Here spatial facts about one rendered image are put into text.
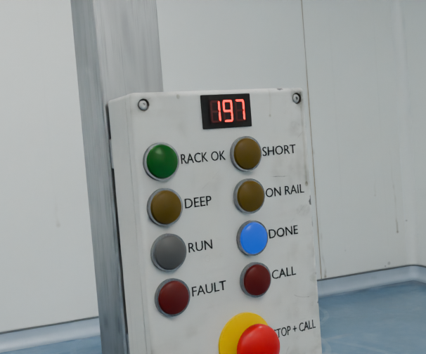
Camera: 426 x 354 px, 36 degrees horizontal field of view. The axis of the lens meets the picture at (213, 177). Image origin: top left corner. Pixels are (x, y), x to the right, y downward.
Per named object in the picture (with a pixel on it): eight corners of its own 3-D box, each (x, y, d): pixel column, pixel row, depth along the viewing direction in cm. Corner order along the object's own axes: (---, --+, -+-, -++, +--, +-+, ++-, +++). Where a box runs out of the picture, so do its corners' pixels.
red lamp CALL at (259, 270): (273, 293, 56) (271, 261, 56) (247, 299, 55) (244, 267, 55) (268, 292, 57) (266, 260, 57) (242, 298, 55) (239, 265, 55)
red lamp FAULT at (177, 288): (192, 312, 52) (190, 277, 52) (162, 319, 51) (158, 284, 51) (188, 310, 53) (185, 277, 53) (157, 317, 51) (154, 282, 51)
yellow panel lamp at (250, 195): (267, 210, 56) (265, 178, 56) (240, 214, 54) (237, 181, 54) (262, 210, 56) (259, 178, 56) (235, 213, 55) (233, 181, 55)
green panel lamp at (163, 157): (181, 177, 52) (178, 142, 51) (150, 180, 50) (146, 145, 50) (176, 177, 52) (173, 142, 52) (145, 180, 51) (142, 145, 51)
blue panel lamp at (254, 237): (270, 252, 56) (268, 220, 56) (244, 257, 55) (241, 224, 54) (265, 251, 57) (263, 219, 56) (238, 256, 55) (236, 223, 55)
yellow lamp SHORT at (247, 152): (264, 168, 56) (261, 135, 55) (237, 171, 54) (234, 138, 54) (259, 168, 56) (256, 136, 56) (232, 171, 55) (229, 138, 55)
